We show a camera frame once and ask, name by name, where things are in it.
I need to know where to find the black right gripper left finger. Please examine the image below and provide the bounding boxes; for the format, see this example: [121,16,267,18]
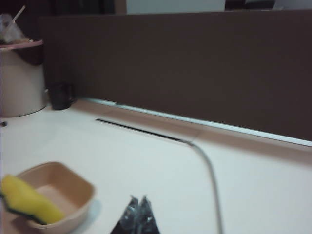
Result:
[109,195,139,234]

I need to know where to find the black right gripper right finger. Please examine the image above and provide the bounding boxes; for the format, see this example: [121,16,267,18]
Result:
[138,195,161,234]

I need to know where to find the grey cable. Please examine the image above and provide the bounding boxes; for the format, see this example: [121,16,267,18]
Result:
[179,139,224,234]

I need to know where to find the yellow and green cleaning sponge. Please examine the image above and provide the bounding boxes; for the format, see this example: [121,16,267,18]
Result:
[0,174,65,225]

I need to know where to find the thin wooden stick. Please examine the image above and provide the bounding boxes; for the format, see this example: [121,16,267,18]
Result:
[4,5,26,33]

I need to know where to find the brown desk divider panel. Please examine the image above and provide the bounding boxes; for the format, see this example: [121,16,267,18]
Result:
[17,8,312,142]

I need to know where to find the grey divider base rail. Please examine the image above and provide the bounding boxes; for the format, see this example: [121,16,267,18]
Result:
[81,97,312,148]

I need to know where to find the beige bin with pink rim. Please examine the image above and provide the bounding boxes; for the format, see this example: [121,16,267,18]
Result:
[0,39,49,118]

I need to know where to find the beige paper lunch box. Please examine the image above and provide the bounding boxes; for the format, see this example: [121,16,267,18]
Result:
[11,161,96,234]

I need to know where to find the black cup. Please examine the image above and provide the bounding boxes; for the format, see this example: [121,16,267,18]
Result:
[49,82,76,111]

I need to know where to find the clear plastic bin bag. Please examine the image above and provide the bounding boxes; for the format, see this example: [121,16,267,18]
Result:
[0,13,34,46]

